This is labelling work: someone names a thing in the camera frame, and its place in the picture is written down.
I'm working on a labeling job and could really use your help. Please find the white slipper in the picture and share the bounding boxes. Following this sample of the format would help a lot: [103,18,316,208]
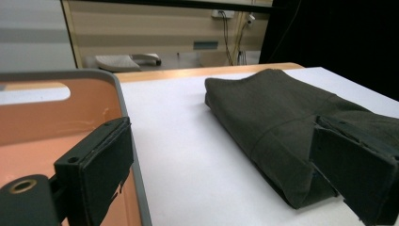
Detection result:
[94,53,163,73]

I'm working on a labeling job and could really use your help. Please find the white cabinet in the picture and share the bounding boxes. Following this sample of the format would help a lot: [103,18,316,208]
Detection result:
[0,0,78,73]

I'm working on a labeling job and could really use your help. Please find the black cables at desk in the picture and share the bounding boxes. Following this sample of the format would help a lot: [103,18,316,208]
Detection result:
[220,11,248,66]

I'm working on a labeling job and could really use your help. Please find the black curtain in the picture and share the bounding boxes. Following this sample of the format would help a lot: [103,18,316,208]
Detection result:
[258,0,399,102]

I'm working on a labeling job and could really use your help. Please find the white power strip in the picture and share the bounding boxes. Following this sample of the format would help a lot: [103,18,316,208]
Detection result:
[210,8,235,19]

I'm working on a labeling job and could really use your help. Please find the pink basket with grey rim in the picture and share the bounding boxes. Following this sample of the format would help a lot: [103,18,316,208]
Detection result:
[0,69,153,226]

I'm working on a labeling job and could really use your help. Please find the black metal crossbar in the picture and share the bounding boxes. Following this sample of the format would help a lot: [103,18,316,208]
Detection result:
[65,0,274,14]

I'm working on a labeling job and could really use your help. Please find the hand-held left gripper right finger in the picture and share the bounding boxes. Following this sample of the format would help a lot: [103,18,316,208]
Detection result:
[309,115,399,226]

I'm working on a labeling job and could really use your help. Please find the dark cloth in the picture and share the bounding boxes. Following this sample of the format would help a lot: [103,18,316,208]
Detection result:
[204,68,399,211]

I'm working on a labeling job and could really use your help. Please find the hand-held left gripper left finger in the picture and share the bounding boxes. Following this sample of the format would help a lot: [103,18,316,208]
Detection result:
[54,116,135,226]

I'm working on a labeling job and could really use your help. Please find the wooden desk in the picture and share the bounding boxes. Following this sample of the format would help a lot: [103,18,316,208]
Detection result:
[60,0,274,70]

